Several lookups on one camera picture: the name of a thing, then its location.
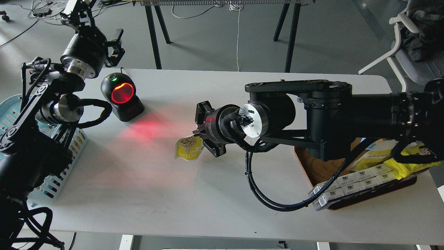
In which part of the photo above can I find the white long snack box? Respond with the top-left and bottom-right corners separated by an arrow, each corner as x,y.
313,164 -> 397,211

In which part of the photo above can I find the black barcode scanner red window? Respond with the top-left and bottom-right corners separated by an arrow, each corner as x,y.
101,73 -> 145,122

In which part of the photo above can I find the black table legs background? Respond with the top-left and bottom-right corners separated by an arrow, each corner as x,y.
132,0 -> 302,73

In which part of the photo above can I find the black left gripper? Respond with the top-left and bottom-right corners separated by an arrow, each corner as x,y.
61,0 -> 125,78

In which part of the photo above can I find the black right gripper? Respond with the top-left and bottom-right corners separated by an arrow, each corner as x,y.
193,101 -> 253,158

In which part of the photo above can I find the pale yellow snack bag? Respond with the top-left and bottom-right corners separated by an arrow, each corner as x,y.
349,139 -> 398,172

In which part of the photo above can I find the white office chair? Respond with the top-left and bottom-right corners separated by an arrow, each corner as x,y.
358,0 -> 443,91

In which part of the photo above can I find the light blue plastic basket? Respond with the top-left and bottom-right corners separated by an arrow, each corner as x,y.
0,94 -> 88,207

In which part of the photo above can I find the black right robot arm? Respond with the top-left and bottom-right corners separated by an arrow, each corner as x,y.
193,78 -> 443,164

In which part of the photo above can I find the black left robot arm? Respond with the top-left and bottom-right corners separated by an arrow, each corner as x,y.
1,0 -> 125,250

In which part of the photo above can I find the brown wooden tray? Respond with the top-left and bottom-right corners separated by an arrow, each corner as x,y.
294,143 -> 417,210

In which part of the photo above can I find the white hanging cable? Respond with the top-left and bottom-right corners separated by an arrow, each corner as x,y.
229,3 -> 244,72

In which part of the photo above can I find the floor cables and power strip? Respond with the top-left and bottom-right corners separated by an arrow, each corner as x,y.
0,0 -> 115,49

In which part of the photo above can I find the yellow white snack pouch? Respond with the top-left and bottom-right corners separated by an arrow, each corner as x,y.
174,135 -> 204,160

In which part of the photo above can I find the bright yellow cartoon snack bag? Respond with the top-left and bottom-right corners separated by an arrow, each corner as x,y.
384,142 -> 443,180

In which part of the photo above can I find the dark clothing on chair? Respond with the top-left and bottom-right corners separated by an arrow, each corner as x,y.
401,5 -> 444,61

